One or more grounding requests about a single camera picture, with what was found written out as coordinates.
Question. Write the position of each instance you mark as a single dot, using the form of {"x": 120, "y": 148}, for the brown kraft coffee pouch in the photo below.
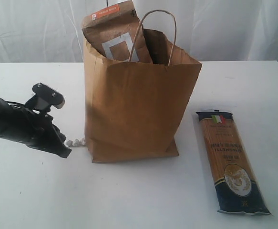
{"x": 112, "y": 32}

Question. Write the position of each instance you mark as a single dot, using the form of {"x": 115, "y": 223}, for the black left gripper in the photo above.
{"x": 19, "y": 124}

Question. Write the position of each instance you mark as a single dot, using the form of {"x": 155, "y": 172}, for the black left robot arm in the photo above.
{"x": 31, "y": 125}

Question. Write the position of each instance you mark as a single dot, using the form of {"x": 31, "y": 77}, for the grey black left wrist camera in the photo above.
{"x": 44, "y": 98}

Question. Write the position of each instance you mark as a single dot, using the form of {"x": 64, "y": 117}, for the brown paper shopping bag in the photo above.
{"x": 133, "y": 109}

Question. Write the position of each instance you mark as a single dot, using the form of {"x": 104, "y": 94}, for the spaghetti packet dark blue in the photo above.
{"x": 235, "y": 183}

